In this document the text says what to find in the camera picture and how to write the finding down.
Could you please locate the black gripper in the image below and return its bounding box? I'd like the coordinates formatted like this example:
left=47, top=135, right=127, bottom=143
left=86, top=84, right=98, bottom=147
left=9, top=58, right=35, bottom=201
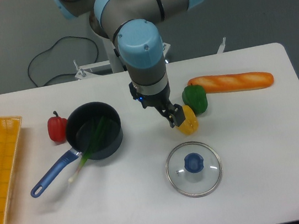
left=129, top=82, right=185, bottom=128

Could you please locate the glass pot lid blue knob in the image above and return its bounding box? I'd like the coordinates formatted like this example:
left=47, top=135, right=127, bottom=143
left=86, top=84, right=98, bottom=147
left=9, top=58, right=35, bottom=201
left=162, top=137, right=227, bottom=202

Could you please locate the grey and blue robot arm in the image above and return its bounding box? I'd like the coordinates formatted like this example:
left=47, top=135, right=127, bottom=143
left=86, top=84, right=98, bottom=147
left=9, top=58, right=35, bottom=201
left=54, top=0, right=204, bottom=127

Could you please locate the yellow bell pepper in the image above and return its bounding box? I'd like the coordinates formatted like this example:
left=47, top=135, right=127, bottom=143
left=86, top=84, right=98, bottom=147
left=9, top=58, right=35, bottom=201
left=178, top=105, right=199, bottom=135

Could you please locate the green bell pepper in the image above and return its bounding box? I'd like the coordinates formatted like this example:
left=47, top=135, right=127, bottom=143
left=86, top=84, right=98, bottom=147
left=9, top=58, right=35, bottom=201
left=181, top=85, right=208, bottom=115

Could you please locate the orange baguette bread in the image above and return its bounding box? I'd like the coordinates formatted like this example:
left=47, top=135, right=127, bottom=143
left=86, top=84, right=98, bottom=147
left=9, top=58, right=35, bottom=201
left=187, top=72, right=274, bottom=93

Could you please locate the green onion stalk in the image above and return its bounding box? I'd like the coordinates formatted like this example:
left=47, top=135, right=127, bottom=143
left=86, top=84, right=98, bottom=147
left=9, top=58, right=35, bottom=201
left=68, top=116, right=110, bottom=184

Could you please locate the red bell pepper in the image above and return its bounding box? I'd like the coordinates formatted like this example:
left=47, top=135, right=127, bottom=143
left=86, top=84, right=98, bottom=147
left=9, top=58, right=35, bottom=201
left=47, top=111, right=67, bottom=143

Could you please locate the dark pot with blue handle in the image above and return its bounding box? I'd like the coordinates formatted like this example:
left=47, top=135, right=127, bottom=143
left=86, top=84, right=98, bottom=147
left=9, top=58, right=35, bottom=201
left=30, top=102, right=123, bottom=198

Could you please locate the black cable on floor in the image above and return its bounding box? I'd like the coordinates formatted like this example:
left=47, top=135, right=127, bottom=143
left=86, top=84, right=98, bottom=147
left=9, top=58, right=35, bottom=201
left=23, top=31, right=103, bottom=89

